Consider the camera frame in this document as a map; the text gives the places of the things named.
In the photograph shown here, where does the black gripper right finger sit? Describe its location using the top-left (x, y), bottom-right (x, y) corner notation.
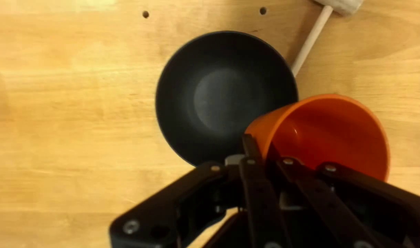
top-left (272, 155), bottom-right (420, 248)

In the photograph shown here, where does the wooden mallet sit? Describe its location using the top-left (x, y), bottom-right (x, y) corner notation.
top-left (289, 0), bottom-right (365, 79)

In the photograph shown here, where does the black bowl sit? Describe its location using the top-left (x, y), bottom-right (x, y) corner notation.
top-left (155, 29), bottom-right (301, 168)

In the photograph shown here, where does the orange plastic cup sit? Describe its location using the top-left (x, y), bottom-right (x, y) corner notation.
top-left (244, 93), bottom-right (391, 183)

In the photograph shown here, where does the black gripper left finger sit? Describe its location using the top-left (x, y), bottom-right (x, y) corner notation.
top-left (109, 132), bottom-right (291, 248)

